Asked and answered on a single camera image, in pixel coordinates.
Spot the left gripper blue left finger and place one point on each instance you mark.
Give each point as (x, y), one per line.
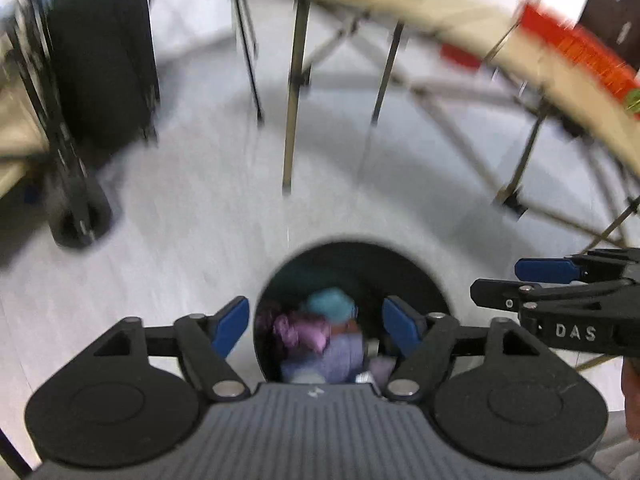
(228, 325)

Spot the black camera tripod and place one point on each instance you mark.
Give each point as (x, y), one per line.
(248, 41)

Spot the tan folding slat table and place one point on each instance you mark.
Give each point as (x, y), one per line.
(472, 35)

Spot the purple paper bag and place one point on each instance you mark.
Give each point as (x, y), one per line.
(339, 363)

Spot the black trash bin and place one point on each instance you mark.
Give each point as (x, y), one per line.
(364, 271)

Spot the light blue plush toy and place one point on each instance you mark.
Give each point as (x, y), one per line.
(333, 304)

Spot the beige folding wagon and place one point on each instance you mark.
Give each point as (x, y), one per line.
(35, 141)

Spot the red plastic bucket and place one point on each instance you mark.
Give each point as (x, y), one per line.
(460, 57)

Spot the red cardboard box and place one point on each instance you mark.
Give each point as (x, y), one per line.
(582, 48)

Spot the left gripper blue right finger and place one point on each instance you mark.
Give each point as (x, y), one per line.
(405, 325)

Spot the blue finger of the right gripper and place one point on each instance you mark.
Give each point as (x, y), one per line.
(548, 270)

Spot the black suitcase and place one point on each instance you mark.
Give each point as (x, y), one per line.
(103, 59)

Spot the pink foil wrapper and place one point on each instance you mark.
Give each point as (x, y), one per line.
(301, 331)

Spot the person right hand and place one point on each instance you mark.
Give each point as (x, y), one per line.
(630, 383)

